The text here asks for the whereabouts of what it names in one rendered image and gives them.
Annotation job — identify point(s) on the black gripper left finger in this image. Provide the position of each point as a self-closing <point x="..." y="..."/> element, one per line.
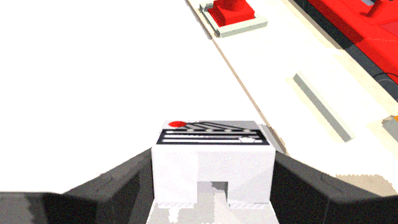
<point x="122" y="195"/>

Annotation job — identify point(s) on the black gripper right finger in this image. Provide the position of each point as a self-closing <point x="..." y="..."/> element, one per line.
<point x="301" y="194"/>

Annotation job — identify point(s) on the white notched block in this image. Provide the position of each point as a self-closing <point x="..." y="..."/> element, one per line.
<point x="234" y="158"/>

